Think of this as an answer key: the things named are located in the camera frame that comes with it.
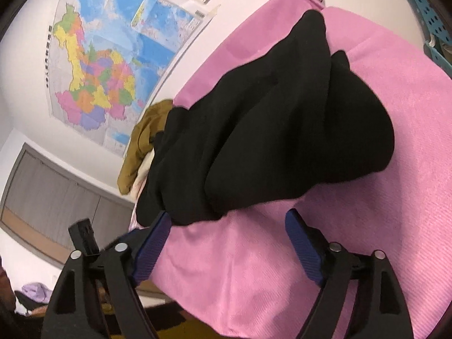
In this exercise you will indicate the black garment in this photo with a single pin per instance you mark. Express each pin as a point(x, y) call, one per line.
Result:
point(265, 130)

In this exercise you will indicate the cream cloth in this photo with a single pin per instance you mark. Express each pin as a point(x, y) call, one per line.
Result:
point(141, 180)

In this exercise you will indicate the grey wardrobe doors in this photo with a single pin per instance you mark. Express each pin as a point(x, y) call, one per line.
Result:
point(53, 197)

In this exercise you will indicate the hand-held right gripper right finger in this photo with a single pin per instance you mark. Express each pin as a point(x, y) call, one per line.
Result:
point(303, 250)

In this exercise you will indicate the mustard brown garment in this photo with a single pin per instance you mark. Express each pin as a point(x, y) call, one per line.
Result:
point(141, 137)

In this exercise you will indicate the blue plastic crate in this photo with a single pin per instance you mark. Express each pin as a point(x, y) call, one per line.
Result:
point(436, 21)

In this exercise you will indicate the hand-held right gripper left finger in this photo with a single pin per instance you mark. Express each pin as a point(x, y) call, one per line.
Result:
point(152, 250)

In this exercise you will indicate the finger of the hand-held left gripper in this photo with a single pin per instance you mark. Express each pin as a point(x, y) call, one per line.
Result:
point(84, 236)

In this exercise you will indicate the wall map poster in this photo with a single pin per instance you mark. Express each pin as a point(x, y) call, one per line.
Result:
point(106, 60)

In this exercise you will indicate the pink blanket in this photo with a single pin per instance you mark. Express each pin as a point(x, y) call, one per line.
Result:
point(388, 219)

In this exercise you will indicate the lavender cloth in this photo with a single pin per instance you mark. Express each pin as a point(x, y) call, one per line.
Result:
point(35, 293)

